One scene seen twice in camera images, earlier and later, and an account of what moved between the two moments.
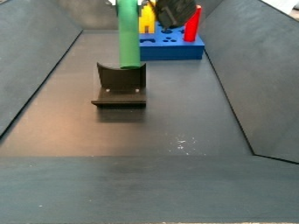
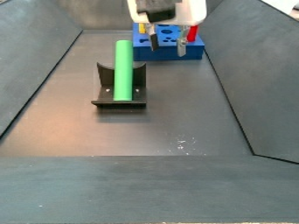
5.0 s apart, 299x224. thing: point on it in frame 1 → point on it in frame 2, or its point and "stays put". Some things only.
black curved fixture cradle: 122,87 stays put
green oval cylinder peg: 126,10 → 124,71
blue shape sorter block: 164,45 stays put
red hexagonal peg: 190,25 stays put
